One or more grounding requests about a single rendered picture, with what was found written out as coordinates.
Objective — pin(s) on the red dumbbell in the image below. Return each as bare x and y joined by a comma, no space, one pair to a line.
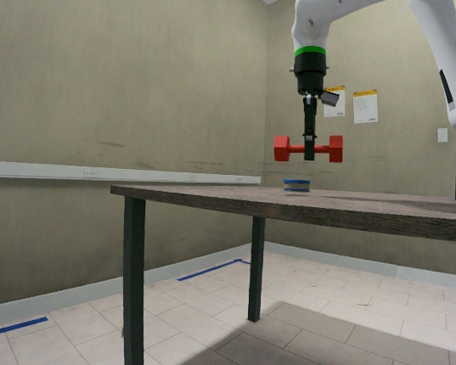
282,149

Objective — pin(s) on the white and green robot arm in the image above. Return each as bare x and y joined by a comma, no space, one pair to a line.
310,30

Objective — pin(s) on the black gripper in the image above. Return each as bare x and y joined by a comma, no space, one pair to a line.
309,82

